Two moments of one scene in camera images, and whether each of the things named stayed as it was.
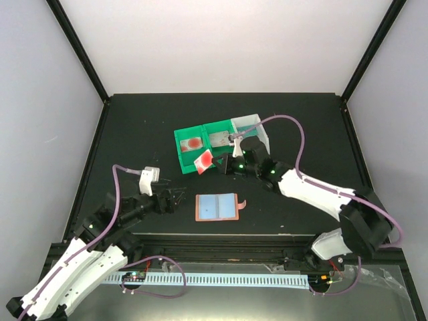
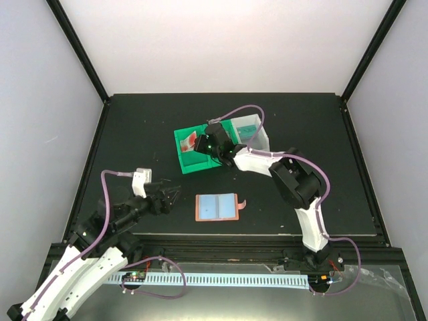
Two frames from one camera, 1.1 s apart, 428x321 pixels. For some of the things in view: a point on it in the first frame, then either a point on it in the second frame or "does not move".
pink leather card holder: [218, 206] does not move
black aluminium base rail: [233, 249] does not move
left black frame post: [62, 18] does not move
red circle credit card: [204, 161] to [188, 144]
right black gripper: [227, 166] to [200, 144]
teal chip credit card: [251, 132] does not move
